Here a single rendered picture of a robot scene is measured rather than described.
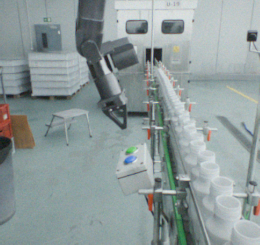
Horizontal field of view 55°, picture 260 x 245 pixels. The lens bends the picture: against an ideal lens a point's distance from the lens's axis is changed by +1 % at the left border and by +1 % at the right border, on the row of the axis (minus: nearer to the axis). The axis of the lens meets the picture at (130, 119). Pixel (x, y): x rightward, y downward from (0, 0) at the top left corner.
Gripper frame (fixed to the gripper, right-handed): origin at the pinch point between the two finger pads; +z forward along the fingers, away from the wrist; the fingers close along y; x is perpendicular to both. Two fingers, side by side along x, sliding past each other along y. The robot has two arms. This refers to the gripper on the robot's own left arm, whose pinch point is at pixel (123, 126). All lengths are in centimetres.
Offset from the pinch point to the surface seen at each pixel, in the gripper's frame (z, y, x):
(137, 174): 9.8, -10.2, -0.8
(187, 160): 11.5, -7.5, -13.4
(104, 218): 102, 109, 66
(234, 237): 8.9, -36.5, -15.9
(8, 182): 44, 105, 125
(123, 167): 7.7, -8.7, 2.0
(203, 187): 11.4, -20.2, -14.7
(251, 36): -3, 69, -62
